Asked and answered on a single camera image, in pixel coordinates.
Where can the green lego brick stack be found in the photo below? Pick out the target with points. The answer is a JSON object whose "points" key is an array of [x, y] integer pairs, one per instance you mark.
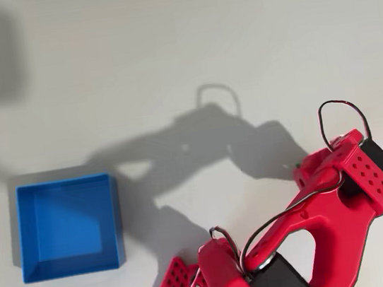
{"points": [[297, 164]]}

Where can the red robot arm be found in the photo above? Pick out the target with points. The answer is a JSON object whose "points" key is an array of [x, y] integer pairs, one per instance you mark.
{"points": [[331, 223]]}

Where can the blue plastic bin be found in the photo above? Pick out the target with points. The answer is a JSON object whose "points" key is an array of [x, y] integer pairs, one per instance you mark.
{"points": [[67, 221]]}

